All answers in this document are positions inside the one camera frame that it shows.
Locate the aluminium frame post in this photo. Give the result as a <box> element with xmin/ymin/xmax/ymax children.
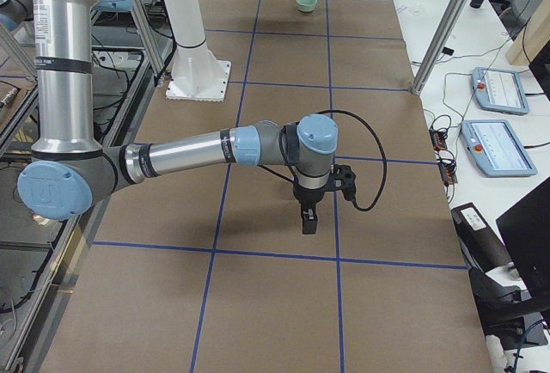
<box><xmin>411</xmin><ymin>0</ymin><xmax>467</xmax><ymax>95</ymax></box>

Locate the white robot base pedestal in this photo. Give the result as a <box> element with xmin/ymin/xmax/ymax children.
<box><xmin>164</xmin><ymin>0</ymin><xmax>231</xmax><ymax>102</ymax></box>

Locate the teach pendant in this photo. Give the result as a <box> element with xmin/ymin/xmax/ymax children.
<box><xmin>471</xmin><ymin>67</ymin><xmax>529</xmax><ymax>115</ymax></box>
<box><xmin>461</xmin><ymin>119</ymin><xmax>537</xmax><ymax>178</ymax></box>

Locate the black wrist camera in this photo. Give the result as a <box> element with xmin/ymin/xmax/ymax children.
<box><xmin>325</xmin><ymin>164</ymin><xmax>357</xmax><ymax>202</ymax></box>

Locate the upper teach pendant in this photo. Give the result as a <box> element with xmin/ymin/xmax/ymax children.
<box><xmin>471</xmin><ymin>67</ymin><xmax>529</xmax><ymax>115</ymax></box>

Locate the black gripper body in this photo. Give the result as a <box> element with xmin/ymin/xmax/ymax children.
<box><xmin>293</xmin><ymin>183</ymin><xmax>325</xmax><ymax>218</ymax></box>

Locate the mint green ceramic bowl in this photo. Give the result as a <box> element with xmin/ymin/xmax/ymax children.
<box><xmin>296</xmin><ymin>0</ymin><xmax>317</xmax><ymax>13</ymax></box>

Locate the lower teach pendant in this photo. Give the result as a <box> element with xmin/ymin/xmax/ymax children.
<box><xmin>461</xmin><ymin>119</ymin><xmax>537</xmax><ymax>178</ymax></box>

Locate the blue tape line lengthwise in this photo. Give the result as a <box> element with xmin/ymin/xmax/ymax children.
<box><xmin>188</xmin><ymin>0</ymin><xmax>261</xmax><ymax>373</ymax></box>

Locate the black computer monitor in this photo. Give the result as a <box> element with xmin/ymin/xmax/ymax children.
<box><xmin>497</xmin><ymin>179</ymin><xmax>549</xmax><ymax>296</ymax></box>

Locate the blue tape line near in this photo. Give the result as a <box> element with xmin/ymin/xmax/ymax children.
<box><xmin>325</xmin><ymin>0</ymin><xmax>345</xmax><ymax>373</ymax></box>

